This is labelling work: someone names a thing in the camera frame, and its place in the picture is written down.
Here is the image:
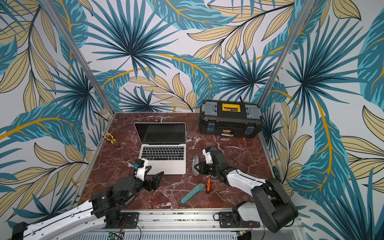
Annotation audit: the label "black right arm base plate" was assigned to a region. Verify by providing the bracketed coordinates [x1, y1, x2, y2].
[213, 212, 261, 229]

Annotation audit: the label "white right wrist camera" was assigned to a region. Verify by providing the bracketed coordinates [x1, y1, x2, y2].
[203, 147, 213, 165]

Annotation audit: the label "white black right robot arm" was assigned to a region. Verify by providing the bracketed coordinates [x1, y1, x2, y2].
[192, 148, 299, 233]

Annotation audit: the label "yellow black pliers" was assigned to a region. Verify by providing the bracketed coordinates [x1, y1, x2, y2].
[102, 131, 120, 147]

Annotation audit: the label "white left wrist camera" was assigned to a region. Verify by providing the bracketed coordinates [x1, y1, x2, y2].
[134, 159, 149, 182]

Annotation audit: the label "aluminium front rail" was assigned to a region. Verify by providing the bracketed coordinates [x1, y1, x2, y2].
[44, 208, 310, 240]

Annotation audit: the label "aluminium frame post left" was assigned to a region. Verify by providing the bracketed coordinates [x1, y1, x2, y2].
[40, 0, 115, 115]

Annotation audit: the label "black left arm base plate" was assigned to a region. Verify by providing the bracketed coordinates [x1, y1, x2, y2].
[116, 212, 140, 230]

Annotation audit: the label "aluminium frame post right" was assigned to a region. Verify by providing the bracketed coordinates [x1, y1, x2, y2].
[258, 1, 315, 108]

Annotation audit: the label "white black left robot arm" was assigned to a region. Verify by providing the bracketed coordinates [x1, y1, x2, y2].
[12, 167, 164, 240]

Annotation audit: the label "silver laptop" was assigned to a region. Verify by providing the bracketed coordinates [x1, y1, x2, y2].
[134, 122, 187, 175]

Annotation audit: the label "teal utility knife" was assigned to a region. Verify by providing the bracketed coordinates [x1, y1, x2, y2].
[181, 183, 206, 204]

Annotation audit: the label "black toolbox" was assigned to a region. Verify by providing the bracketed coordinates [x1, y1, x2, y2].
[199, 100, 263, 139]

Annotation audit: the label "orange screwdriver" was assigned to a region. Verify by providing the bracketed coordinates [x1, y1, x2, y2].
[206, 178, 211, 194]

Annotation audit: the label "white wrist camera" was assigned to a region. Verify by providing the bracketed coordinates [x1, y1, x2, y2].
[134, 159, 149, 182]
[203, 147, 213, 165]

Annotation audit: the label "aluminium frame post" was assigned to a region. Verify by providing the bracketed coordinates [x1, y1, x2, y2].
[258, 1, 315, 108]
[40, 0, 115, 115]

